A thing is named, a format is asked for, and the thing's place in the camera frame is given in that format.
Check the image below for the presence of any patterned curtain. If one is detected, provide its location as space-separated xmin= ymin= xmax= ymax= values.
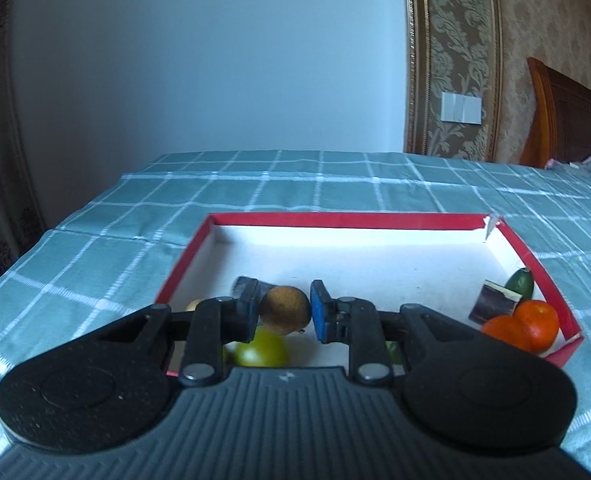
xmin=0 ymin=0 xmax=46 ymax=297

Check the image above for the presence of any green cucumber piece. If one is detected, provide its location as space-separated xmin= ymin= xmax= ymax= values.
xmin=504 ymin=267 xmax=535 ymax=302
xmin=385 ymin=341 xmax=406 ymax=376

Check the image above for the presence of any white wall switch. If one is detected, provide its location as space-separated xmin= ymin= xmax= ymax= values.
xmin=440 ymin=91 xmax=482 ymax=123

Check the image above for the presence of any brown kiwi fruit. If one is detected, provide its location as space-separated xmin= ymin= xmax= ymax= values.
xmin=260 ymin=285 xmax=312 ymax=336

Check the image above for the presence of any orange mandarin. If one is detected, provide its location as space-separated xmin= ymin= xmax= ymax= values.
xmin=513 ymin=300 xmax=560 ymax=354
xmin=480 ymin=315 xmax=533 ymax=353

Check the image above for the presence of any red cardboard box tray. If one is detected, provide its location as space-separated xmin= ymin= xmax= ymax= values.
xmin=154 ymin=212 xmax=585 ymax=379

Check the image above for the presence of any green tomato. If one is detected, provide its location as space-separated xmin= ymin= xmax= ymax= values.
xmin=232 ymin=329 xmax=291 ymax=368

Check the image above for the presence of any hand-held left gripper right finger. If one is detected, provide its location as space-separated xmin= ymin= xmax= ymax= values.
xmin=309 ymin=280 xmax=481 ymax=388

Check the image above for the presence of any ornate wall panel frame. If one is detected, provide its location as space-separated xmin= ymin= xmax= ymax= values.
xmin=403 ymin=0 xmax=503 ymax=161

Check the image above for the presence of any green checkered bed sheet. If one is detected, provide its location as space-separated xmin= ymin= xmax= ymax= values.
xmin=0 ymin=150 xmax=591 ymax=476

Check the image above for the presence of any wooden headboard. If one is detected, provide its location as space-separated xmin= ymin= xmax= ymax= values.
xmin=519 ymin=56 xmax=591 ymax=169

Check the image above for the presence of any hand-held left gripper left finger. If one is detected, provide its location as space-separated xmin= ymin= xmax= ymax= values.
xmin=95 ymin=280 xmax=263 ymax=388

